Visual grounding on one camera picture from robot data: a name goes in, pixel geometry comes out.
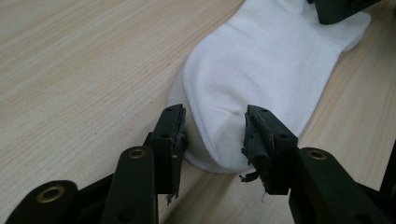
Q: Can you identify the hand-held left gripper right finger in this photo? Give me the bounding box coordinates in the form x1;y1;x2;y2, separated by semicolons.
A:
238;104;300;197

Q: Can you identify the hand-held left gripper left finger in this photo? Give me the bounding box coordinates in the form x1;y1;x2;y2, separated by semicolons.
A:
150;104;189;201

